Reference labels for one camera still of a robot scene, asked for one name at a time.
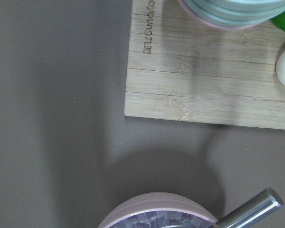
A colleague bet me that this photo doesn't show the bamboo cutting board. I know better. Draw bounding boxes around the bamboo cutting board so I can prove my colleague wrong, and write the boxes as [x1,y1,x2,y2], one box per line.
[124,0,285,130]

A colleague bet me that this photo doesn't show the pink bowl with ice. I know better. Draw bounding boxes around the pink bowl with ice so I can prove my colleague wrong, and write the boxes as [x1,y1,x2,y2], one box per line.
[99,192,217,228]

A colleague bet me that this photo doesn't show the stacked green bowls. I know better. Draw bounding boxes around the stacked green bowls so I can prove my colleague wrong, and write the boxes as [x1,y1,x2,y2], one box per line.
[178,0,285,30]

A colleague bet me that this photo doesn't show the steel ice scoop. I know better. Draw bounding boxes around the steel ice scoop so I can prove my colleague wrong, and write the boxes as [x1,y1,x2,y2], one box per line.
[212,188,284,228]

